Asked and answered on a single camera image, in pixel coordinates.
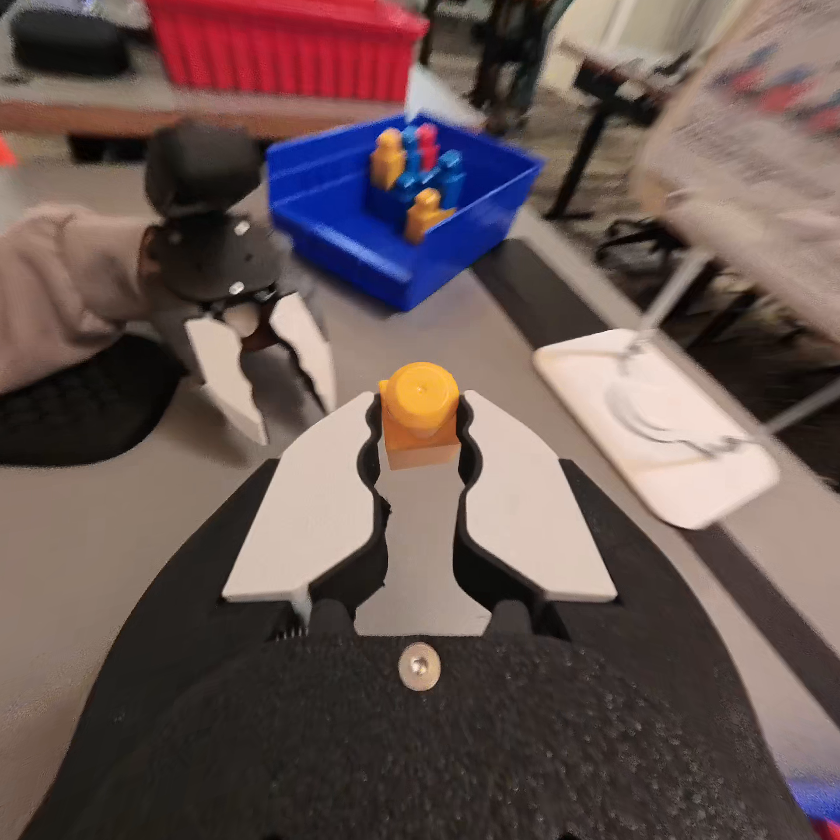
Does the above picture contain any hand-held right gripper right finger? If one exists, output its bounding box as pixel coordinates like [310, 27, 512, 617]
[455, 390, 619, 616]

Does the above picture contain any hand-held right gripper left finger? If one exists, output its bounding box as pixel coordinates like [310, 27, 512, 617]
[222, 391, 392, 619]

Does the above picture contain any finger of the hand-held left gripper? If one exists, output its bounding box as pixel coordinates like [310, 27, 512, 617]
[184, 317, 271, 448]
[269, 290, 340, 416]

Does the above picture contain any yellow one-stud mega block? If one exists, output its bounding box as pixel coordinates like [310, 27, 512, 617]
[378, 361, 462, 471]

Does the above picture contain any group of built block steps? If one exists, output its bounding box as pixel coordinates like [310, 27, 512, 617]
[364, 123, 468, 246]

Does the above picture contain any person's left forearm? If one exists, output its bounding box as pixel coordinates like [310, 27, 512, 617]
[0, 202, 165, 395]

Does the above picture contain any white book stand with board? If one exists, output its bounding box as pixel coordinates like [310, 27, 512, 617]
[532, 39, 840, 530]

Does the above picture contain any black round cushion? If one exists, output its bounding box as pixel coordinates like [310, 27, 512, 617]
[0, 333, 189, 468]

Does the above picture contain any wooden side table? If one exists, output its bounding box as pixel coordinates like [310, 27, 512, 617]
[0, 62, 408, 144]

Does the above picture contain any red plastic bin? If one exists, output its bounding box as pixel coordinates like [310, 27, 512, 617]
[144, 0, 431, 106]

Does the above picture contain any black zip case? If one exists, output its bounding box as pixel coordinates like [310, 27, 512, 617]
[10, 7, 132, 80]

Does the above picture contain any black office chair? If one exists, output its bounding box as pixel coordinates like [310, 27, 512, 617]
[594, 215, 723, 280]

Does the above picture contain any wooden desk with black legs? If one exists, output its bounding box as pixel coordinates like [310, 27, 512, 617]
[543, 39, 690, 221]

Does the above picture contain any printed instruction sheet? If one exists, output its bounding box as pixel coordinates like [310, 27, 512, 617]
[656, 0, 840, 277]

